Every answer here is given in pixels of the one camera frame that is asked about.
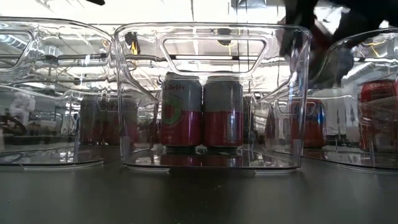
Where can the black round ceiling fixture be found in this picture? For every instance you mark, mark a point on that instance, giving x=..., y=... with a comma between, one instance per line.
x=130, y=39
x=224, y=31

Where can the red Coke can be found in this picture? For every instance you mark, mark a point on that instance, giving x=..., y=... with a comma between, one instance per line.
x=376, y=124

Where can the long ceiling light strip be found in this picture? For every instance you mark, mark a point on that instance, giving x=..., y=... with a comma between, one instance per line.
x=202, y=57

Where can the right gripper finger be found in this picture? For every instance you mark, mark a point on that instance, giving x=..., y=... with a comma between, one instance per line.
x=298, y=28

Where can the clear plastic bin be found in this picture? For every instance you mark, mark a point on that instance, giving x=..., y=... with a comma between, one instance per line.
x=342, y=149
x=140, y=124
x=46, y=140

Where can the red Fanta can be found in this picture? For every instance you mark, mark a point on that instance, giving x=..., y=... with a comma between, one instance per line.
x=314, y=124

